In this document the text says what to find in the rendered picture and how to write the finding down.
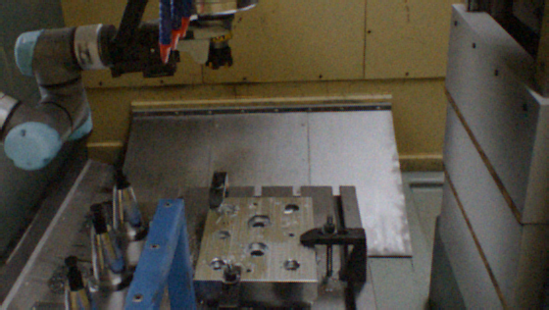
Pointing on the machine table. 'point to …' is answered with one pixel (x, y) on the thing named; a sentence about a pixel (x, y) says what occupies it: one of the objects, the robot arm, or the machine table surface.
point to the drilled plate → (251, 291)
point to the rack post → (181, 275)
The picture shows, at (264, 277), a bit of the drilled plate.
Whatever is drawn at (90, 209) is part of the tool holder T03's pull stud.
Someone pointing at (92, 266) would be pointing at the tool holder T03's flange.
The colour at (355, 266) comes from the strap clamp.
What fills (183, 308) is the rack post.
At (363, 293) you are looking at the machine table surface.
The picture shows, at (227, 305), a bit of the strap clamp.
